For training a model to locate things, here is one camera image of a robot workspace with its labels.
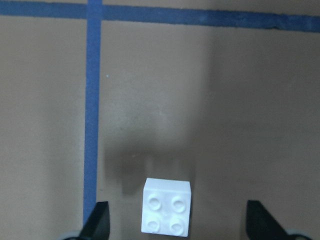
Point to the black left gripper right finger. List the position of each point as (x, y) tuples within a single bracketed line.
[(261, 225)]

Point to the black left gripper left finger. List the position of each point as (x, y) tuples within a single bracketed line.
[(97, 226)]

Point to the white block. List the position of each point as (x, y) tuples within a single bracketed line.
[(166, 207)]

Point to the brown paper table cover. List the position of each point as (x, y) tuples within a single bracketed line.
[(98, 95)]

